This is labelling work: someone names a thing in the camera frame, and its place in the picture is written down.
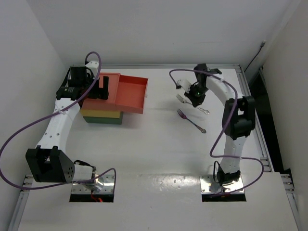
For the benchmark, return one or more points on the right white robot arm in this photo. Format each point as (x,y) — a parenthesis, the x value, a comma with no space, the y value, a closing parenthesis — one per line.
(237,122)

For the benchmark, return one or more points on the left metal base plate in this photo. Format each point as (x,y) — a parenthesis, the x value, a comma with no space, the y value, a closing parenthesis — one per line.
(102,185)

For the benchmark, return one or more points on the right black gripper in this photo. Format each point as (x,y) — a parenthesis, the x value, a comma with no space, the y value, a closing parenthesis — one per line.
(196,101)

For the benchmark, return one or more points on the silver metal fork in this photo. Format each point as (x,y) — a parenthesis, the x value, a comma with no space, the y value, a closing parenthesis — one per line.
(184,101)

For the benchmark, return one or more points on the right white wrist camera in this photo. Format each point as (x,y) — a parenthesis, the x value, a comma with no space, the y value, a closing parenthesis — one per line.
(183,84)

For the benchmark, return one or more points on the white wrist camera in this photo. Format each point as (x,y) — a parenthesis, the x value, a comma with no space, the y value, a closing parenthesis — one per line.
(93,66)
(183,84)

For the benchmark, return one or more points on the pink metallic fork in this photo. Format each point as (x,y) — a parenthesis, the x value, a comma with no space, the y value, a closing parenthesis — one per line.
(183,116)

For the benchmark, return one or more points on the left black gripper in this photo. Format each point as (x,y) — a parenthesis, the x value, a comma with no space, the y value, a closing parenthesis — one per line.
(100,93)

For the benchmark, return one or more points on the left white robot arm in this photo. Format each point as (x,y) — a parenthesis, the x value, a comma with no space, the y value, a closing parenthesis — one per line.
(48,161)

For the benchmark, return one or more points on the green bottom drawer box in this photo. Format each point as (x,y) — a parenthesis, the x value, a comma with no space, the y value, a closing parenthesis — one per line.
(99,120)

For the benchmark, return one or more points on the metal base plate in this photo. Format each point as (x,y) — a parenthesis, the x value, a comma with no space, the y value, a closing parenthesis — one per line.
(102,185)
(209,186)

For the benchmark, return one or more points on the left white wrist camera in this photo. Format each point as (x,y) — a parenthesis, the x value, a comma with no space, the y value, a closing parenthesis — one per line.
(93,66)

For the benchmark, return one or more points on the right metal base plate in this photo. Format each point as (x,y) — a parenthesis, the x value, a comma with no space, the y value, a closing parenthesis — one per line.
(209,186)

